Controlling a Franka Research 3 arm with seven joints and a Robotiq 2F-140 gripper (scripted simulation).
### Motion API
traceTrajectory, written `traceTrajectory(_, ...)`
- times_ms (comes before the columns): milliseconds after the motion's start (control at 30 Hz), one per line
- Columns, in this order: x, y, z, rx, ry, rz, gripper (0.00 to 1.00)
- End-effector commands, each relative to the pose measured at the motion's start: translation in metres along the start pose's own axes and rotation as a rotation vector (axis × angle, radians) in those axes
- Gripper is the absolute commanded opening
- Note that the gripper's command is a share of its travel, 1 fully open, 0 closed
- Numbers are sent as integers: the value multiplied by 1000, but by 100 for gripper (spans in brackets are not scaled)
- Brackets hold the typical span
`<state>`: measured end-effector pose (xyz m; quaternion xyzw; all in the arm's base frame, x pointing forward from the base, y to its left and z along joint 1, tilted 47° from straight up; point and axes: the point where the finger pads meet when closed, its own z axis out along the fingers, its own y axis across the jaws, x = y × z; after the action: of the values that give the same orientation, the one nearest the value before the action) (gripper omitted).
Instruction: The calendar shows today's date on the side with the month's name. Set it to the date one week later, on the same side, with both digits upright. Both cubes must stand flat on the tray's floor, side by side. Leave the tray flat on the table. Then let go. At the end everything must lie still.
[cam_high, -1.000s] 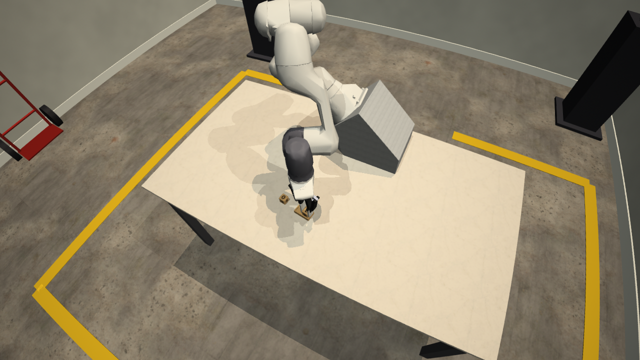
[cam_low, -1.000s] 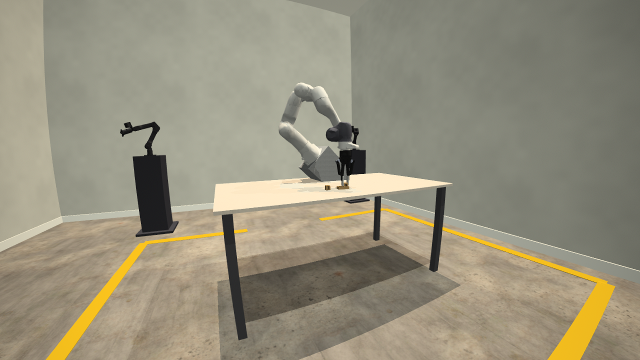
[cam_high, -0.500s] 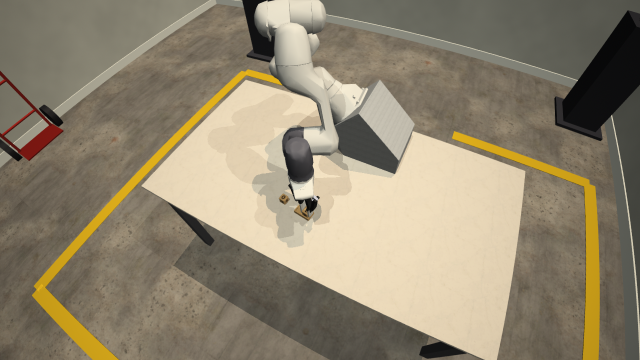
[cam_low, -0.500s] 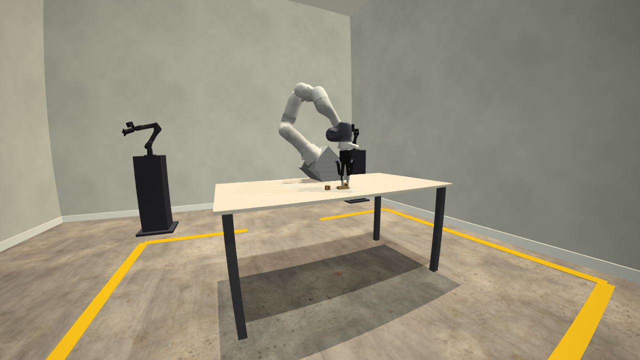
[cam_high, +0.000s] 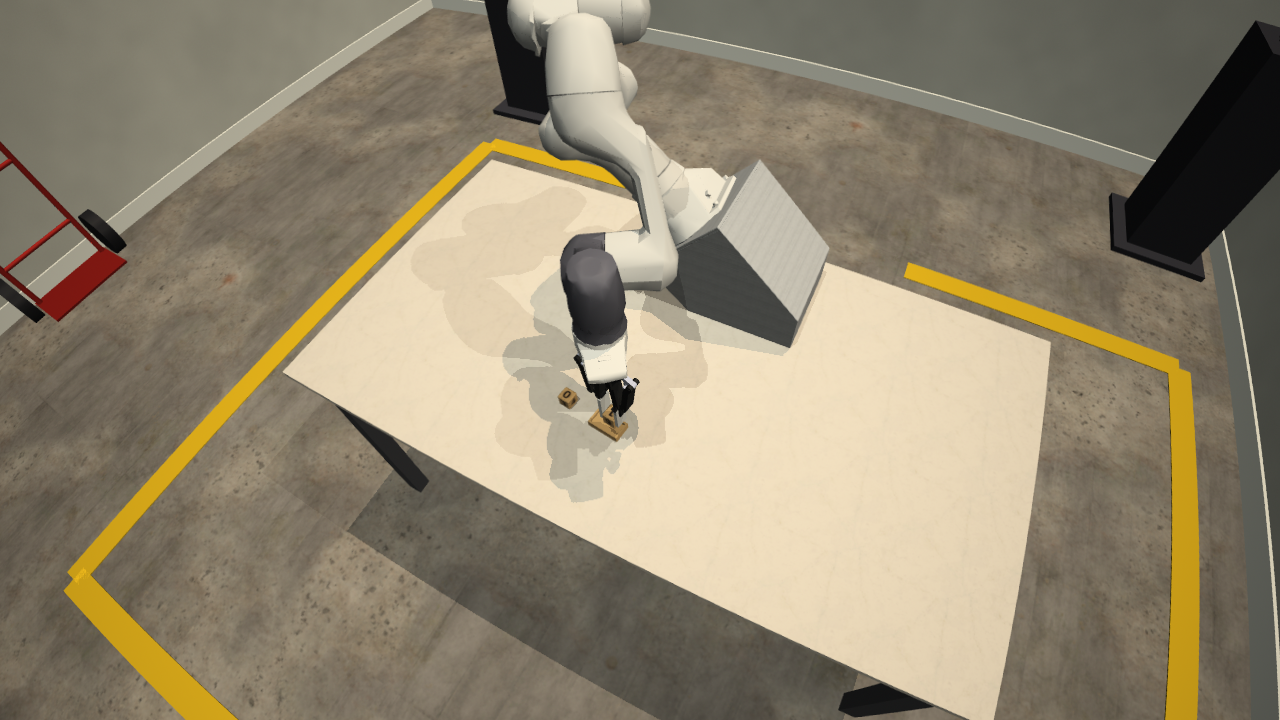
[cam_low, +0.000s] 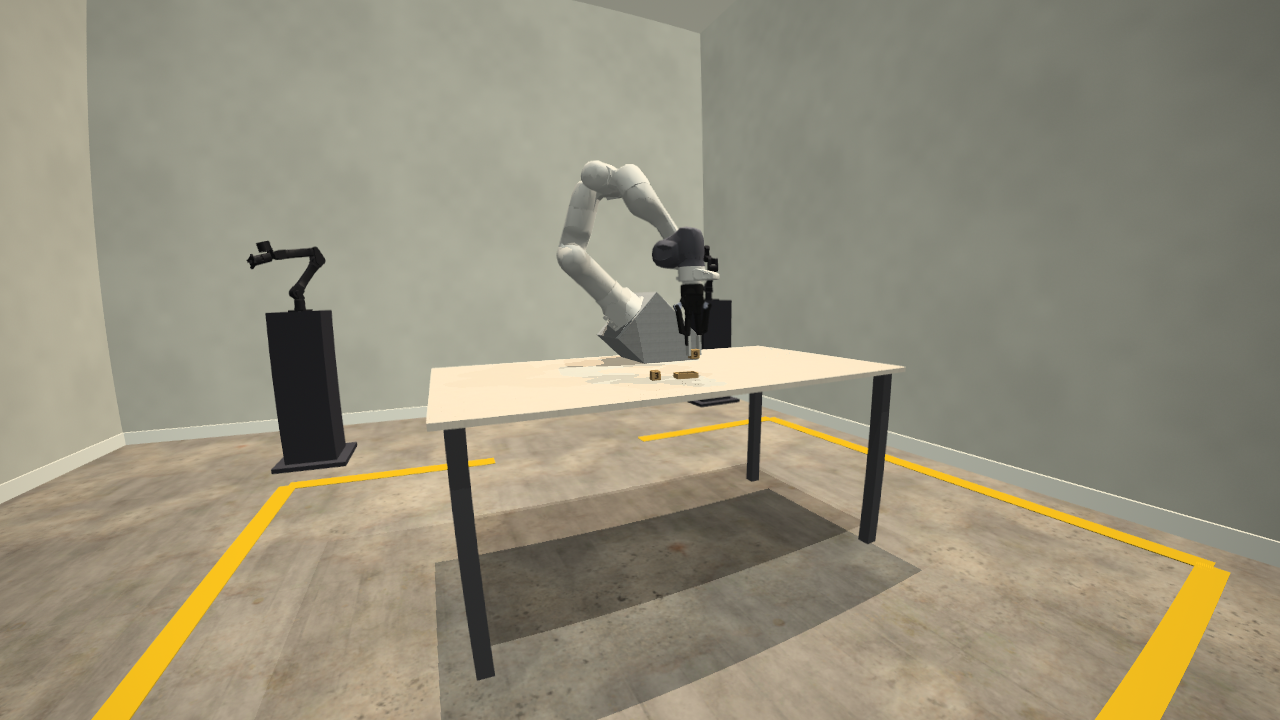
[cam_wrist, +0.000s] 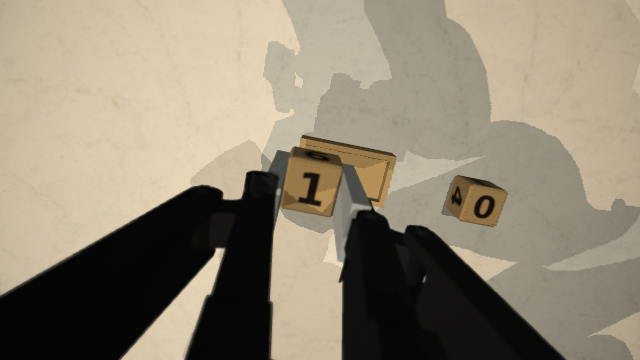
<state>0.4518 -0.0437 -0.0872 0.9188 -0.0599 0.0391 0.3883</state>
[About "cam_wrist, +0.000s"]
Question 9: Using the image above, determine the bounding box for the brown rectangular tray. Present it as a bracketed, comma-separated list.
[300, 135, 396, 207]

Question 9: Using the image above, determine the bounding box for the tan cube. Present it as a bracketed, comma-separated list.
[280, 146, 344, 218]
[446, 175, 508, 227]

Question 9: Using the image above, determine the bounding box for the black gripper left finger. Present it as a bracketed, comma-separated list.
[0, 150, 291, 360]

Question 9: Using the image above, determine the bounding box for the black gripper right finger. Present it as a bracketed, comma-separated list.
[332, 163, 566, 360]

